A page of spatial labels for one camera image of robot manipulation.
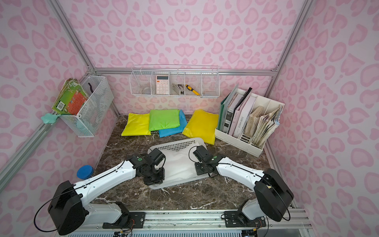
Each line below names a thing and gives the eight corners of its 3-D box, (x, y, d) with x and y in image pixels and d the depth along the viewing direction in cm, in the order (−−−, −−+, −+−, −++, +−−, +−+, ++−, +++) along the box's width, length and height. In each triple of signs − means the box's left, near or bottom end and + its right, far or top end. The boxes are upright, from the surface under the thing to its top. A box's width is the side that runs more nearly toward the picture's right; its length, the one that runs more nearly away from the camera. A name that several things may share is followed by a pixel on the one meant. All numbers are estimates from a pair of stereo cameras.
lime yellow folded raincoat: (122, 136, 109) (120, 133, 107) (130, 115, 123) (129, 112, 120) (150, 135, 109) (149, 133, 107) (155, 115, 122) (154, 112, 120)
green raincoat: (147, 131, 110) (145, 128, 107) (151, 112, 122) (150, 109, 119) (179, 130, 109) (178, 127, 107) (180, 112, 122) (180, 109, 119)
